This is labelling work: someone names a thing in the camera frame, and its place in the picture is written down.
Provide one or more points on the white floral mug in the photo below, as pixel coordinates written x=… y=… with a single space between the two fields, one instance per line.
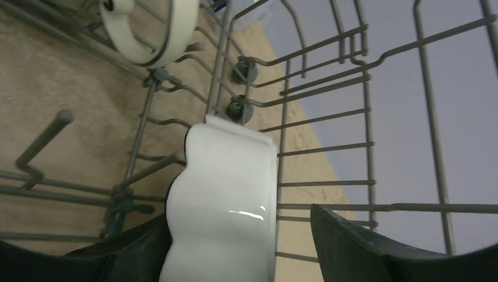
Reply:
x=151 y=34

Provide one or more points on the grey wire dish rack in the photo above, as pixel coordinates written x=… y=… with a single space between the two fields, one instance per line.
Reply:
x=323 y=93

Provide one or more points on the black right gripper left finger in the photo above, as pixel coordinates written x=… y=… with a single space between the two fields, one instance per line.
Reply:
x=137 y=254

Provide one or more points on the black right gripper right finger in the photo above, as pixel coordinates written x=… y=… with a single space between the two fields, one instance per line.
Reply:
x=349 y=252

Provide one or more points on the clear plastic container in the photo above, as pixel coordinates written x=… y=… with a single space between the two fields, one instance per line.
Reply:
x=237 y=6

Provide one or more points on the white bowl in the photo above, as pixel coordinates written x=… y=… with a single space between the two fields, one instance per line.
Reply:
x=221 y=210

